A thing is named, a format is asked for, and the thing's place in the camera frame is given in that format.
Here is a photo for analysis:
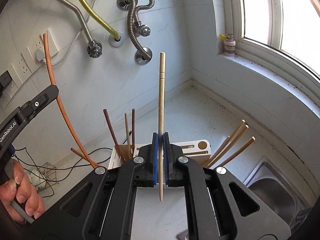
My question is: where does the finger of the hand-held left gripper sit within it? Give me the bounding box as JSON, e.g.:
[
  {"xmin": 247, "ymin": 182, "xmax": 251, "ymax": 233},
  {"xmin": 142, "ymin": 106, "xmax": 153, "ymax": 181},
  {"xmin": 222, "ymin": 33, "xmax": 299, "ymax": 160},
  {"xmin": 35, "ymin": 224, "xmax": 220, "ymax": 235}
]
[{"xmin": 16, "ymin": 84, "xmax": 60, "ymax": 125}]

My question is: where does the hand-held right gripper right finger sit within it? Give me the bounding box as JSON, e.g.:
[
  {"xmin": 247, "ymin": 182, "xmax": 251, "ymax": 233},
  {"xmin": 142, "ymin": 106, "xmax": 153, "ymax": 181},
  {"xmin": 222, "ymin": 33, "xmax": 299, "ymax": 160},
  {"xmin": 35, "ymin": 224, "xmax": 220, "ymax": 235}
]
[{"xmin": 163, "ymin": 132, "xmax": 290, "ymax": 240}]

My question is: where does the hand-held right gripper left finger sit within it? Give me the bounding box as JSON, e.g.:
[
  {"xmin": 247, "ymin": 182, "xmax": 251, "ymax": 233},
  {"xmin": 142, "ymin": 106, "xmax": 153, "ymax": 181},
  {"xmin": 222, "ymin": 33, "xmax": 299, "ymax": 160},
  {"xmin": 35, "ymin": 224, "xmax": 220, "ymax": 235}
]
[{"xmin": 37, "ymin": 132, "xmax": 159, "ymax": 240}]

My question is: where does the cream utensil holder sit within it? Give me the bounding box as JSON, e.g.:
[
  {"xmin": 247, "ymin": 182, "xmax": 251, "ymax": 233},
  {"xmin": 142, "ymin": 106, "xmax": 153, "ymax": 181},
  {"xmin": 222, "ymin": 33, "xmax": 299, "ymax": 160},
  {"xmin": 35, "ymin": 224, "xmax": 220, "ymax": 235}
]
[{"xmin": 108, "ymin": 139, "xmax": 212, "ymax": 193}]

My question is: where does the light grooved wooden chopstick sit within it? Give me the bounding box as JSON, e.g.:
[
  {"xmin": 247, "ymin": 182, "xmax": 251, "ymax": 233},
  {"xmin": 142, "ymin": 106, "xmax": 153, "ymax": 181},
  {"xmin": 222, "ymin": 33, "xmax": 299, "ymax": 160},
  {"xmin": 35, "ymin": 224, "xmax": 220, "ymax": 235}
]
[{"xmin": 157, "ymin": 52, "xmax": 166, "ymax": 202}]

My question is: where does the person's left hand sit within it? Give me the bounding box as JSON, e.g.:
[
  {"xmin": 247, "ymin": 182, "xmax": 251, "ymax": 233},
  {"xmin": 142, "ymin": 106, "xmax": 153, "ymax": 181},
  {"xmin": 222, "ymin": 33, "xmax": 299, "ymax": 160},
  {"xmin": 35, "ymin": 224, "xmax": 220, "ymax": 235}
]
[{"xmin": 0, "ymin": 160, "xmax": 47, "ymax": 223}]

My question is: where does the black power adapter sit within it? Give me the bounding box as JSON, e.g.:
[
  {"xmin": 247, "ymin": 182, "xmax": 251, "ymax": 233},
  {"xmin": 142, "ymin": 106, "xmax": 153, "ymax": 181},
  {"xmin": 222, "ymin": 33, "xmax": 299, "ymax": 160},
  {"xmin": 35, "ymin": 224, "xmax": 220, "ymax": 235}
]
[{"xmin": 0, "ymin": 71, "xmax": 12, "ymax": 88}]

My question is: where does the white bowl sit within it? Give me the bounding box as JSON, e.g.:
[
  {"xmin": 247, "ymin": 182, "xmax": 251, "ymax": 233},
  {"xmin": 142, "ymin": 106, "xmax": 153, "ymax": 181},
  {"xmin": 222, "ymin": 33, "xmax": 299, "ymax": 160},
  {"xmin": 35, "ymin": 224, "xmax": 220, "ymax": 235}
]
[
  {"xmin": 35, "ymin": 174, "xmax": 50, "ymax": 191},
  {"xmin": 27, "ymin": 170, "xmax": 38, "ymax": 184}
]

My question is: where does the white plug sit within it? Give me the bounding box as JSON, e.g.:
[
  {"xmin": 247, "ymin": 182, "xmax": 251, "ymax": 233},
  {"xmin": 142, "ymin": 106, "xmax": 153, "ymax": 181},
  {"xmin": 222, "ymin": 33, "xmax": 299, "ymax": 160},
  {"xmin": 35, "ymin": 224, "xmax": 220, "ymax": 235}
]
[{"xmin": 35, "ymin": 49, "xmax": 47, "ymax": 62}]

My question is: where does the steel angle valve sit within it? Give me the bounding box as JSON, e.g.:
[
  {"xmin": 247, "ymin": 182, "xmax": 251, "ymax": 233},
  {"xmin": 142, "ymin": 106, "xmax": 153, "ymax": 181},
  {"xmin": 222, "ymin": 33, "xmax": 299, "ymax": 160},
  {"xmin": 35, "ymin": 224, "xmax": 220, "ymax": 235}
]
[
  {"xmin": 87, "ymin": 40, "xmax": 103, "ymax": 58},
  {"xmin": 135, "ymin": 20, "xmax": 151, "ymax": 37}
]

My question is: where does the stainless steel sink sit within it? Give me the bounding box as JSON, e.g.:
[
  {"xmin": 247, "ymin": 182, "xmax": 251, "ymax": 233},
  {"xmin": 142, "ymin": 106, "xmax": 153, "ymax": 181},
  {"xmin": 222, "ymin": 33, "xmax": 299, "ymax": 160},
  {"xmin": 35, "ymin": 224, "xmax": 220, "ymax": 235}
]
[{"xmin": 177, "ymin": 155, "xmax": 310, "ymax": 240}]

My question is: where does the chrome faucet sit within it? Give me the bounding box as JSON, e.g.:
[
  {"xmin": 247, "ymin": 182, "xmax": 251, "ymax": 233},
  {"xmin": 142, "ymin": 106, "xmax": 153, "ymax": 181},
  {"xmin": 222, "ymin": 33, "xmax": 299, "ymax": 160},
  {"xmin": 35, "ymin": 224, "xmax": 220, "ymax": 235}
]
[{"xmin": 296, "ymin": 209, "xmax": 313, "ymax": 227}]

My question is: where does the row of white wall outlets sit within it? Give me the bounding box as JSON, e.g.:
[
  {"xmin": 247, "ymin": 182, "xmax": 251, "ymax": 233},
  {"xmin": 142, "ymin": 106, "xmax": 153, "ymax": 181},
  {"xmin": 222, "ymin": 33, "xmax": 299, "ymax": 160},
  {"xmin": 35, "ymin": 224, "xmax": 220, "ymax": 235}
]
[{"xmin": 0, "ymin": 27, "xmax": 59, "ymax": 109}]

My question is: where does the metal wire rack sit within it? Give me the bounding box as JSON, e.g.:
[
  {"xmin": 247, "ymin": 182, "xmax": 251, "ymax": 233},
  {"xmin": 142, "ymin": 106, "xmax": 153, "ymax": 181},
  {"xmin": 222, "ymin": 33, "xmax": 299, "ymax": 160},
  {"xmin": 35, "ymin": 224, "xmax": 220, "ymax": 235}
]
[{"xmin": 26, "ymin": 162, "xmax": 57, "ymax": 192}]

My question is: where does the corrugated steel hose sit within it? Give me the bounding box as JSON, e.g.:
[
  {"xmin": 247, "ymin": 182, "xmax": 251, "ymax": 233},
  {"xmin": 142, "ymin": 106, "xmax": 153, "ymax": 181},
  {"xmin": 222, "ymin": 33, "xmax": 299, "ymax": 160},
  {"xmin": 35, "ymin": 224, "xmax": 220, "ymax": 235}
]
[
  {"xmin": 126, "ymin": 0, "xmax": 155, "ymax": 60},
  {"xmin": 40, "ymin": 0, "xmax": 98, "ymax": 48}
]

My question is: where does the white wall flange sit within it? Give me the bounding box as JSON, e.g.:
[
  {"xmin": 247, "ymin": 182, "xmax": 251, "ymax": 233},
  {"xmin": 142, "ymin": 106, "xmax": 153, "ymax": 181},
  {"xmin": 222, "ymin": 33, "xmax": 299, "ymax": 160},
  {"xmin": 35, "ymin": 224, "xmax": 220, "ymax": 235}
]
[{"xmin": 109, "ymin": 30, "xmax": 125, "ymax": 47}]

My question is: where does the yellow hose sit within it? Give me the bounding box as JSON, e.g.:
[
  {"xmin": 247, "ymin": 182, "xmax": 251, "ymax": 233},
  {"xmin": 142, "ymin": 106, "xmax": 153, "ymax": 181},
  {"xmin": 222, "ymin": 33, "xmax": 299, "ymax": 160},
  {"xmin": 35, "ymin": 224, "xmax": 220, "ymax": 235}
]
[{"xmin": 68, "ymin": 0, "xmax": 120, "ymax": 40}]

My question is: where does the round steel wall flange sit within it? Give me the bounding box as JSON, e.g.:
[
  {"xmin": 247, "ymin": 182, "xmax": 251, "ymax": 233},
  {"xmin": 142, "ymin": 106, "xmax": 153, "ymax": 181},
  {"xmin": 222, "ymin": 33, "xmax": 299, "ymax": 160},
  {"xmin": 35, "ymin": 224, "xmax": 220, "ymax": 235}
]
[
  {"xmin": 117, "ymin": 0, "xmax": 137, "ymax": 10},
  {"xmin": 134, "ymin": 47, "xmax": 152, "ymax": 65}
]

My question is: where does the white window frame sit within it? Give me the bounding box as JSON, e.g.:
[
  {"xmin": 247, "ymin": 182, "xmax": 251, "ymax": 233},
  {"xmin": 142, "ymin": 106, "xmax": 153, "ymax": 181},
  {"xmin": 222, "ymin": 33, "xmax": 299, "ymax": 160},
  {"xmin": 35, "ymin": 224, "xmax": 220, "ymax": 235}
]
[{"xmin": 217, "ymin": 0, "xmax": 320, "ymax": 85}]

